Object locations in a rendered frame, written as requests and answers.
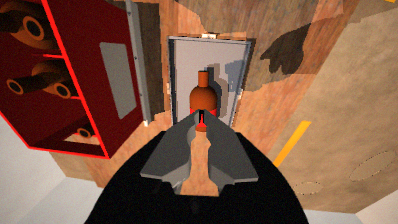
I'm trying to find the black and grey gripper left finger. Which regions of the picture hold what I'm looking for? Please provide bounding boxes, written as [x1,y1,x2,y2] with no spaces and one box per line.
[84,109,202,224]

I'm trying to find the dark red open crate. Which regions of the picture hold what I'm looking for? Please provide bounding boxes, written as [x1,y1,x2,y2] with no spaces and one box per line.
[0,0,144,159]

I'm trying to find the brown bottle with red label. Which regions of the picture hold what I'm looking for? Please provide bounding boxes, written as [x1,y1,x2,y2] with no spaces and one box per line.
[189,71,218,132]

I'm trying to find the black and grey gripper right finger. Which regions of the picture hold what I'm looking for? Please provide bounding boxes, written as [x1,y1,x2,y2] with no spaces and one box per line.
[202,109,309,224]

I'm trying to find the grey rectangular tray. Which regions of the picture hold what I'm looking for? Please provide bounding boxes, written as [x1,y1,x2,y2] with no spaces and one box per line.
[166,36,251,127]

